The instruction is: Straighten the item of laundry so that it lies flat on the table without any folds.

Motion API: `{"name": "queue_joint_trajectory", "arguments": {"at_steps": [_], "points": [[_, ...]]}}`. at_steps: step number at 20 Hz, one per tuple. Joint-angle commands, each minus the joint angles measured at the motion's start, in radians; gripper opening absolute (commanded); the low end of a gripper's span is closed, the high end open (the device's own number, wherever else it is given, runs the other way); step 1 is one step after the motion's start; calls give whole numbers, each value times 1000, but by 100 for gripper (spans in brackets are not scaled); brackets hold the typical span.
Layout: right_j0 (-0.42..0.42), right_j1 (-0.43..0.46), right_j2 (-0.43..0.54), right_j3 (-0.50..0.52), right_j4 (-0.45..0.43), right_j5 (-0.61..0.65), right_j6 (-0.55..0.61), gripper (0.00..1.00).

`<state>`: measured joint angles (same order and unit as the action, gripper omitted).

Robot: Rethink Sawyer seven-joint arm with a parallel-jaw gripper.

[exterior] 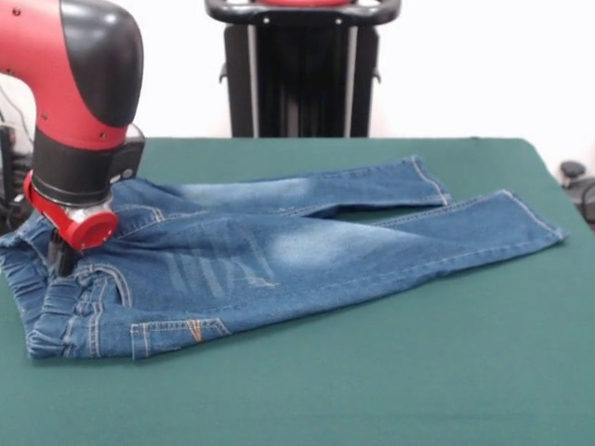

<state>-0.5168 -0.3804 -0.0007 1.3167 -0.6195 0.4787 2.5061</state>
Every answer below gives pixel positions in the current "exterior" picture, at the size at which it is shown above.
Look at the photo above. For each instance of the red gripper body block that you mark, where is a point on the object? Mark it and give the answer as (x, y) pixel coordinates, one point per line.
(88, 230)

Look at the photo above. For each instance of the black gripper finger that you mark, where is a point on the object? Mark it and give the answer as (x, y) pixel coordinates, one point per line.
(67, 262)
(53, 248)

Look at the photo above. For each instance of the blue denim jeans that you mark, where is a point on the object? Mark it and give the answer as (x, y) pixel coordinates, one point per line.
(279, 251)

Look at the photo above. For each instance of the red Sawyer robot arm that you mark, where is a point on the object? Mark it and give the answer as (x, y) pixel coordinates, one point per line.
(74, 93)

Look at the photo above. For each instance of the black electronics box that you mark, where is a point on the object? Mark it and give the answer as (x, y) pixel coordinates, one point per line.
(6, 158)

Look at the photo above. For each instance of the dark green table cloth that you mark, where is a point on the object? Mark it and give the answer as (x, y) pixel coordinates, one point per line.
(418, 348)

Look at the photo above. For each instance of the black office chair base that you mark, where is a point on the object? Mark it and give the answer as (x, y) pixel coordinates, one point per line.
(578, 183)

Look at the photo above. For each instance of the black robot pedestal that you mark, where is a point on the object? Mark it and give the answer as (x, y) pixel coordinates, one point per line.
(297, 69)

